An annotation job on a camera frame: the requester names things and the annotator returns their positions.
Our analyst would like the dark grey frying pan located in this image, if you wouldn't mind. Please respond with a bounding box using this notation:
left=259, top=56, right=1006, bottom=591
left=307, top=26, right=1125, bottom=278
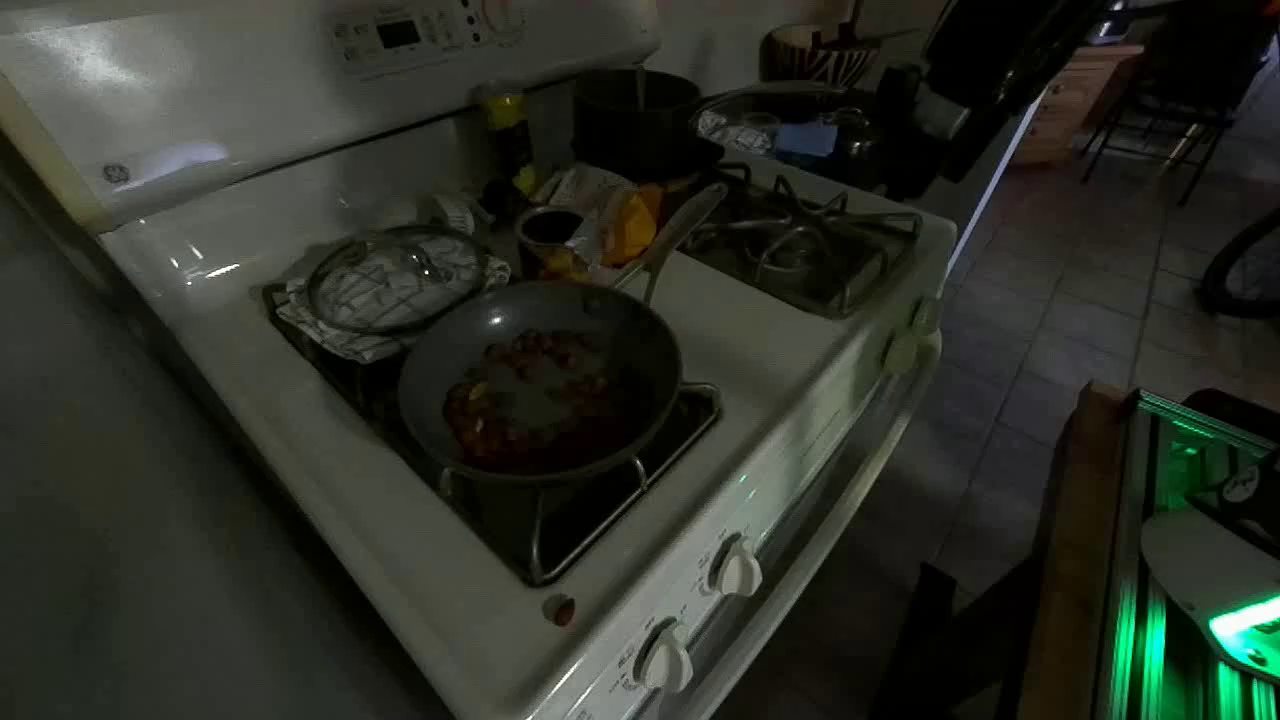
left=395, top=182, right=737, bottom=488

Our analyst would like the black cooking pot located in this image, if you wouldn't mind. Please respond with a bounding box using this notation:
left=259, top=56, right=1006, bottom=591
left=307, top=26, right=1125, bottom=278
left=568, top=65, right=714, bottom=189

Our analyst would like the round glass pot lid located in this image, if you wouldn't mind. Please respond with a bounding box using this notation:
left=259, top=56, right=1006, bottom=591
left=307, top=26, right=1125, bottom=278
left=305, top=223, right=489, bottom=339

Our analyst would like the dark bottle with yellow cap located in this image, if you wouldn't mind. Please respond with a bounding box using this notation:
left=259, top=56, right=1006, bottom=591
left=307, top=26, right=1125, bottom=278
left=477, top=84, right=541, bottom=209

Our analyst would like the white GE gas stove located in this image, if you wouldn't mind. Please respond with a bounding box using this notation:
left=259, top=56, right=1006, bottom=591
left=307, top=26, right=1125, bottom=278
left=0, top=0, right=967, bottom=720

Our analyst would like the orange plastic toy object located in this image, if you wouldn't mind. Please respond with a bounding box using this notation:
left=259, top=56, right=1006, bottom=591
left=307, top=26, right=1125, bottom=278
left=601, top=183, right=670, bottom=270

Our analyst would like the red cooked food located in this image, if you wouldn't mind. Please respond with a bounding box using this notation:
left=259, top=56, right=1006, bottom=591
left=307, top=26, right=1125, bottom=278
left=443, top=330, right=622, bottom=474

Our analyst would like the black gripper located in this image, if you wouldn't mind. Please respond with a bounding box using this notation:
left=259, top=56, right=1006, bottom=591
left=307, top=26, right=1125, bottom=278
left=873, top=65, right=975, bottom=206

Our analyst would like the small dark round cup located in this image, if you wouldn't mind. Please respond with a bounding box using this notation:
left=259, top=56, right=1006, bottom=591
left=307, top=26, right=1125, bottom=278
left=514, top=206, right=588, bottom=270

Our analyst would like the robot cart with green lights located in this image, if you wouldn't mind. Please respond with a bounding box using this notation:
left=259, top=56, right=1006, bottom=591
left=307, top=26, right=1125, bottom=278
left=1049, top=380, right=1280, bottom=720

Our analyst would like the white stove control knob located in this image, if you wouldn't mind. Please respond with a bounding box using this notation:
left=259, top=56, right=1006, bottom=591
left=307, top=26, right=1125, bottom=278
left=629, top=618, right=700, bottom=695
left=882, top=315, right=941, bottom=385
left=705, top=533, right=769, bottom=604

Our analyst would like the black wire burner grate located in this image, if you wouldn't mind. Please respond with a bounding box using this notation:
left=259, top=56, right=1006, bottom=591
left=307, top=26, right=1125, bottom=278
left=438, top=380, right=725, bottom=590
left=675, top=164, right=926, bottom=321

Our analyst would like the brown wooden cabinet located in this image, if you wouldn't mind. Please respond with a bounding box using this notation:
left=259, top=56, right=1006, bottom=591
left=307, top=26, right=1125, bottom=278
left=1016, top=36, right=1152, bottom=172

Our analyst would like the dark chair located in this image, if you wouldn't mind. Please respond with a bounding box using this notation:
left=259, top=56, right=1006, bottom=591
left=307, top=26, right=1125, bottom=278
left=1075, top=0, right=1277, bottom=209

